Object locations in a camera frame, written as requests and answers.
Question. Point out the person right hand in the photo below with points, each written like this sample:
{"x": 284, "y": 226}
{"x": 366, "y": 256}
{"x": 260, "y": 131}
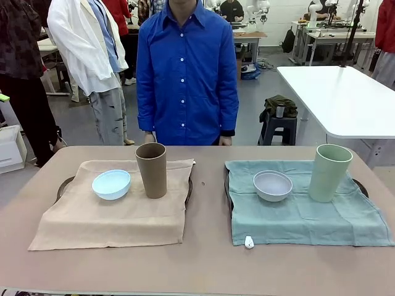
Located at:
{"x": 150, "y": 137}

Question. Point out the person left hand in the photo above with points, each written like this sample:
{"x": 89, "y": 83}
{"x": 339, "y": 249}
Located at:
{"x": 226, "y": 140}

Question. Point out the brown tall cup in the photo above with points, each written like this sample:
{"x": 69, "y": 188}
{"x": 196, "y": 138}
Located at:
{"x": 152, "y": 175}

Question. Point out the light blue bowl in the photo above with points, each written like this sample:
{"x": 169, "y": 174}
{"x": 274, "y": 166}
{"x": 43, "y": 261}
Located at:
{"x": 111, "y": 185}

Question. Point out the pale grey bowl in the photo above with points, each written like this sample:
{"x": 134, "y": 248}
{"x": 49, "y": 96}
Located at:
{"x": 273, "y": 186}

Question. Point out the beige cloth mat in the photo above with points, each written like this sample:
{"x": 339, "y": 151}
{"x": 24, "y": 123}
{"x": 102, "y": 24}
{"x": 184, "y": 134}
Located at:
{"x": 108, "y": 222}

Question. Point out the pale green tall cup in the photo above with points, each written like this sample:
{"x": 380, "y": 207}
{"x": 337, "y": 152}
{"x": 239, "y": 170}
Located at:
{"x": 327, "y": 179}

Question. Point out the teal green cloth mat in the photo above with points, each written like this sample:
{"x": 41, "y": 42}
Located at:
{"x": 308, "y": 222}

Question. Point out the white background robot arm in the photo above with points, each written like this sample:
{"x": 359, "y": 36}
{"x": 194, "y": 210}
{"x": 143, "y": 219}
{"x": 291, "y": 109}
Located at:
{"x": 314, "y": 12}
{"x": 257, "y": 10}

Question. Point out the person left forearm blue sleeve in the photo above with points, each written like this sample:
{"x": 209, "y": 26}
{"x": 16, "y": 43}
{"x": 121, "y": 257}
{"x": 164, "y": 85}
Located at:
{"x": 230, "y": 117}

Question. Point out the person right forearm blue sleeve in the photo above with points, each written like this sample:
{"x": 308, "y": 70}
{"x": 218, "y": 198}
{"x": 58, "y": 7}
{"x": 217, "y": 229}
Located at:
{"x": 145, "y": 117}

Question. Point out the dark brown plastic tray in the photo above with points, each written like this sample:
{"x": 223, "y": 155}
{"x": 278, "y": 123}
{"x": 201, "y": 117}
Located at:
{"x": 63, "y": 185}
{"x": 226, "y": 192}

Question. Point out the white mat label tag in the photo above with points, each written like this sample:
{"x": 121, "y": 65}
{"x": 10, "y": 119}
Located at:
{"x": 248, "y": 242}

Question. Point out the dark plastic stool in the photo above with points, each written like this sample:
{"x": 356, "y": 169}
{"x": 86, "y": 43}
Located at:
{"x": 277, "y": 129}

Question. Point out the small metal can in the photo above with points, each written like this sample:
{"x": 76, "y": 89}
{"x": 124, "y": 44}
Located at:
{"x": 280, "y": 111}

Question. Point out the olive green cloth bundle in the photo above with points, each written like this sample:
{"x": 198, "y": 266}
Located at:
{"x": 277, "y": 101}

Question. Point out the person torso blue shirt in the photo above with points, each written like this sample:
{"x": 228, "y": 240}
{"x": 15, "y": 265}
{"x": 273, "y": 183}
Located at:
{"x": 185, "y": 77}

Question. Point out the blue white basket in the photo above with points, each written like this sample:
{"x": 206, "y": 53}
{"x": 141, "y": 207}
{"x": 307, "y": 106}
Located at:
{"x": 249, "y": 72}

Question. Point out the wooden background table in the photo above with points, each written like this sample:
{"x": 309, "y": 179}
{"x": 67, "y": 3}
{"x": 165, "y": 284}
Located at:
{"x": 250, "y": 35}

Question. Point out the mannequin with white shirt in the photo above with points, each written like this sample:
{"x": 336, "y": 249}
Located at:
{"x": 83, "y": 49}

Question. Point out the black backpack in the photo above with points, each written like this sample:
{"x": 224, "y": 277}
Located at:
{"x": 289, "y": 41}

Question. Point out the large white table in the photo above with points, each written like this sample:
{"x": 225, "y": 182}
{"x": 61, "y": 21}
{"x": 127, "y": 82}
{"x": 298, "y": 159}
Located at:
{"x": 339, "y": 98}

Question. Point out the person in red jacket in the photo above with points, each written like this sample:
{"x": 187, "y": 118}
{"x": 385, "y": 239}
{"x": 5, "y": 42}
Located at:
{"x": 122, "y": 18}

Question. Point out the seated person in black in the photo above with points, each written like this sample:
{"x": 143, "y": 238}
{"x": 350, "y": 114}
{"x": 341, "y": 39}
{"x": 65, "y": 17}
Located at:
{"x": 232, "y": 9}

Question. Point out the white bench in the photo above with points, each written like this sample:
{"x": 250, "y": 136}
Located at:
{"x": 51, "y": 49}

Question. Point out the white storage box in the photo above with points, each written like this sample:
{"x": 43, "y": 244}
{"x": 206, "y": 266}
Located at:
{"x": 9, "y": 148}

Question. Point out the small bright green object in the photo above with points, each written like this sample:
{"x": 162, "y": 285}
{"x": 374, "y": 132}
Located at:
{"x": 3, "y": 97}

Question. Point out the person in dark patterned clothes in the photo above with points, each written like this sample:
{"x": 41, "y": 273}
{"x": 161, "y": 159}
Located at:
{"x": 18, "y": 46}

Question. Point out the black tripod pole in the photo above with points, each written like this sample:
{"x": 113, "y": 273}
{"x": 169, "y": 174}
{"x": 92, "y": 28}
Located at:
{"x": 351, "y": 31}

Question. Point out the person red top grey trousers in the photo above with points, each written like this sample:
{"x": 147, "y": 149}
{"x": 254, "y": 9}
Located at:
{"x": 384, "y": 46}

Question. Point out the grey frame work table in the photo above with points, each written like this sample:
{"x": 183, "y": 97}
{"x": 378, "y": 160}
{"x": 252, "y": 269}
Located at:
{"x": 333, "y": 35}

